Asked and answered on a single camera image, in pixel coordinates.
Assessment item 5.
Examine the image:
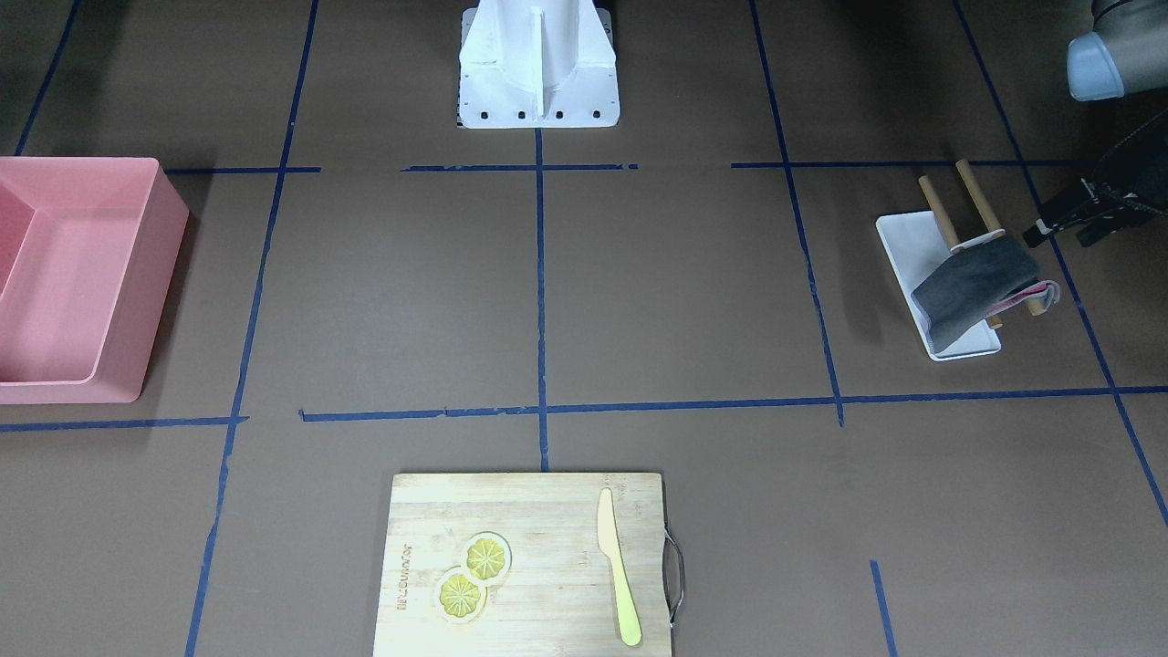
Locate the grey cleaning cloth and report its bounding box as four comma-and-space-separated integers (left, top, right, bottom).
911, 237, 1062, 350

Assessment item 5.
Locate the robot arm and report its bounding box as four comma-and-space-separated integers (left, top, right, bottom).
1068, 1, 1167, 101

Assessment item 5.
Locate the yellow plastic knife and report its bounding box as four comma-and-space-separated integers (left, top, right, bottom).
596, 489, 642, 646

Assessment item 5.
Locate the rear lemon slice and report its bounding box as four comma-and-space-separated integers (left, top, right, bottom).
459, 531, 513, 588

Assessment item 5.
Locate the lemon slice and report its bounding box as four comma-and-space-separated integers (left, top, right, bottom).
433, 568, 489, 624
459, 531, 513, 588

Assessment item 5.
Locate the bamboo cutting board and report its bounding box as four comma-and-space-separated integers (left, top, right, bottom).
371, 473, 673, 656

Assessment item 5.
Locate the front lemon slice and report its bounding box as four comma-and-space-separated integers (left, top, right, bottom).
433, 568, 489, 624

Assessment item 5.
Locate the inner wooden rack rod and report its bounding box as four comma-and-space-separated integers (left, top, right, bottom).
918, 174, 1003, 329

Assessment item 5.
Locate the wooden rack rod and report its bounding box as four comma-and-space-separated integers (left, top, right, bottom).
918, 174, 1003, 329
955, 159, 1047, 330

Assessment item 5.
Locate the outer wooden rack rod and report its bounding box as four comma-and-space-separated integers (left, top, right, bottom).
955, 159, 1047, 330

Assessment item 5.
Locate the pink plastic bin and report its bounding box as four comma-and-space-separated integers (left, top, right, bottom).
1, 155, 189, 406

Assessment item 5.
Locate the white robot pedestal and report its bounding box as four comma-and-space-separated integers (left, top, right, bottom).
456, 1, 621, 130

